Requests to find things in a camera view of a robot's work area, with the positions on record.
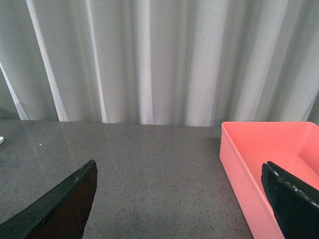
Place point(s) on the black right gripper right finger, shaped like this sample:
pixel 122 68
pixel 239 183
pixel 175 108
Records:
pixel 295 203

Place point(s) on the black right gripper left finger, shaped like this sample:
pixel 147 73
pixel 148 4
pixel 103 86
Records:
pixel 62 213

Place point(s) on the pink plastic bin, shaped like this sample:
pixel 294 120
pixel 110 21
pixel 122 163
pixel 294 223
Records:
pixel 246 146

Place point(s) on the white pleated curtain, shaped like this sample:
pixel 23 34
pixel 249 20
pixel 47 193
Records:
pixel 166 62

